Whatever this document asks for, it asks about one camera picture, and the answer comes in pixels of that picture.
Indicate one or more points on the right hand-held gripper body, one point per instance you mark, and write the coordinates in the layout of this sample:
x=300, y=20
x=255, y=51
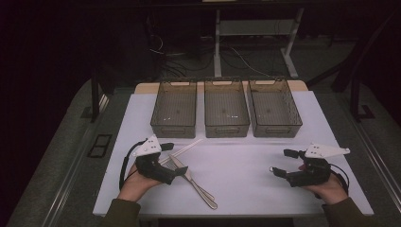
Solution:
x=312, y=175

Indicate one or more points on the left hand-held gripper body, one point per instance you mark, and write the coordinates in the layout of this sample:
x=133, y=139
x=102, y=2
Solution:
x=151, y=167

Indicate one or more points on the metal table knife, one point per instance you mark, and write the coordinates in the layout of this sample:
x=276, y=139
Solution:
x=176, y=160

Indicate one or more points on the translucent grey storage bin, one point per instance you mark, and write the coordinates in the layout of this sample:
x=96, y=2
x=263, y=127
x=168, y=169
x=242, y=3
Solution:
x=225, y=108
x=174, y=108
x=272, y=108

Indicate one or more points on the person's left hand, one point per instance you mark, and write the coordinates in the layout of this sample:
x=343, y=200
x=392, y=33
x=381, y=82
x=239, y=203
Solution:
x=135, y=186

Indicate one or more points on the person's right hand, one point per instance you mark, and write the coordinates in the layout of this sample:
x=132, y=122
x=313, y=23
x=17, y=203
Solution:
x=331, y=192

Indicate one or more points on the white table sheet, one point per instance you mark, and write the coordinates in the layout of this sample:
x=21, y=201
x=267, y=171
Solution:
x=239, y=176

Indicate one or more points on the black metal stand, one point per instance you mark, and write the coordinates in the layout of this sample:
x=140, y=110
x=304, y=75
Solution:
x=355, y=94

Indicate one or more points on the metal floor rail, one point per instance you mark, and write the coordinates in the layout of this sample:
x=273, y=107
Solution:
x=383, y=167
x=72, y=170

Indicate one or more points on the white metal desk frame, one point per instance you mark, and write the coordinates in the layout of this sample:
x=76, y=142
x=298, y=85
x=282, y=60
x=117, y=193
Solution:
x=217, y=47

